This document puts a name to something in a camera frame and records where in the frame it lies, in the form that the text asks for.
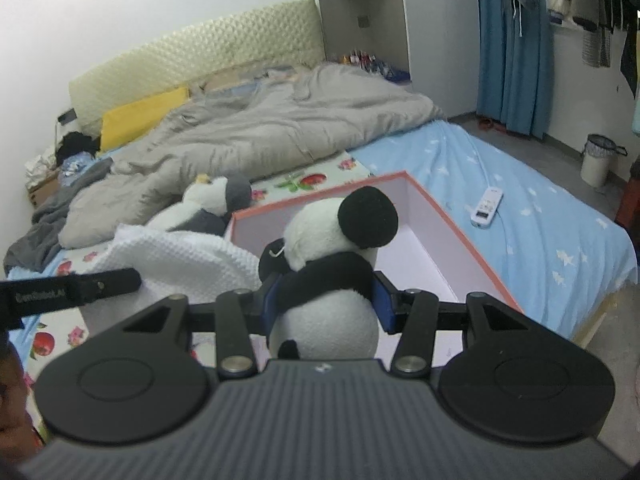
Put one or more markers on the blue curtain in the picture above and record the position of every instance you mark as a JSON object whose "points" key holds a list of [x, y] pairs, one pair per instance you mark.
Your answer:
{"points": [[515, 86]]}

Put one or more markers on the orange cardboard box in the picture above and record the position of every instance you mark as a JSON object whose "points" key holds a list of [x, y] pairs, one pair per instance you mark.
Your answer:
{"points": [[420, 314]]}

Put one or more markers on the light blue bed sheet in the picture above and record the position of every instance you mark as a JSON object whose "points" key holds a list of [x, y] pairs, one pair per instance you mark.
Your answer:
{"points": [[558, 257]]}

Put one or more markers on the person's left hand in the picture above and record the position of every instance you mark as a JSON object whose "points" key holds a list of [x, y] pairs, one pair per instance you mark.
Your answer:
{"points": [[18, 439]]}

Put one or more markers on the small panda plush toy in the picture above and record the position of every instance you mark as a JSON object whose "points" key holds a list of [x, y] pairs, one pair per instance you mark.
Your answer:
{"points": [[326, 257]]}

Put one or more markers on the grey quilt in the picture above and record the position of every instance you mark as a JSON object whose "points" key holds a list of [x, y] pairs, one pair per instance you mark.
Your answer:
{"points": [[281, 125]]}

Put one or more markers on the white remote control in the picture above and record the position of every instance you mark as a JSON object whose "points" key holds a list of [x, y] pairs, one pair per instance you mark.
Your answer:
{"points": [[486, 209]]}

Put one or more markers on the cardboard bedside box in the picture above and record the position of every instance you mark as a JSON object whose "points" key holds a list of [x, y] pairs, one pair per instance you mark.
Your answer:
{"points": [[40, 192]]}

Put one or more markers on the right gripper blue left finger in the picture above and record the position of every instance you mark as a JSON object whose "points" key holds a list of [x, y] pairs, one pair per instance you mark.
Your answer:
{"points": [[270, 310]]}

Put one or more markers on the white trash bin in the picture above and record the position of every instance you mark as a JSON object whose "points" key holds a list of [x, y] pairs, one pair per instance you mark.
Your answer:
{"points": [[597, 157]]}

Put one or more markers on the white paper towel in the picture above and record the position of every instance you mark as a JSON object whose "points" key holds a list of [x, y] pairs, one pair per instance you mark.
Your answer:
{"points": [[200, 266]]}

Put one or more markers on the grey penguin plush toy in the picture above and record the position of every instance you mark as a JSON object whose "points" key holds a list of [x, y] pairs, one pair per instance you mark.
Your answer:
{"points": [[206, 206]]}

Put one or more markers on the black clothes pile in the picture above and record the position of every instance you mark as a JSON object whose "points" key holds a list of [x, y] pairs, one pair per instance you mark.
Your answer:
{"points": [[74, 143]]}

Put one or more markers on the cream padded headboard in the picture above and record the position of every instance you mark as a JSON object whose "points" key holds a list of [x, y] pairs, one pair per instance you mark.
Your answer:
{"points": [[285, 33]]}

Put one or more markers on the floral plastic mat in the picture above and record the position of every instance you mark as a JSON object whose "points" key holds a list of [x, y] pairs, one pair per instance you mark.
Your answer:
{"points": [[50, 335]]}

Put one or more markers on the dark grey blanket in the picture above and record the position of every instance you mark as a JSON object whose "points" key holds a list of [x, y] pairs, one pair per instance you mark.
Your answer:
{"points": [[38, 247]]}

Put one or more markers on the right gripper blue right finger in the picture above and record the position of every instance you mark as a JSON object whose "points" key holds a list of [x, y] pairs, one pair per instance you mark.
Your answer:
{"points": [[385, 302]]}

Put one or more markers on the yellow pillow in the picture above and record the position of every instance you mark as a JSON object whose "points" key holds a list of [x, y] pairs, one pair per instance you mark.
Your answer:
{"points": [[126, 123]]}

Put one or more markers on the grey wardrobe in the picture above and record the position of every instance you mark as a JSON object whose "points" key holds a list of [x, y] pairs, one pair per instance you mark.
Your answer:
{"points": [[436, 42]]}

